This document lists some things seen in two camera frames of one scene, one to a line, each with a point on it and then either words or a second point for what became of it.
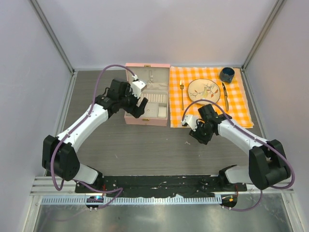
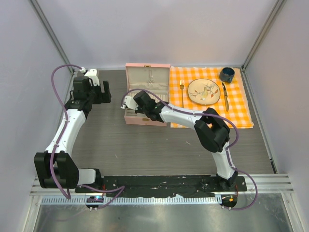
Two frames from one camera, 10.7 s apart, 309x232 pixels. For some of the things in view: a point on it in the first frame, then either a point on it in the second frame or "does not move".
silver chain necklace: (150, 81) does not move
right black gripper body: (203, 129) to (141, 111)
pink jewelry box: (156, 77) does not move
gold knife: (226, 99) does not move
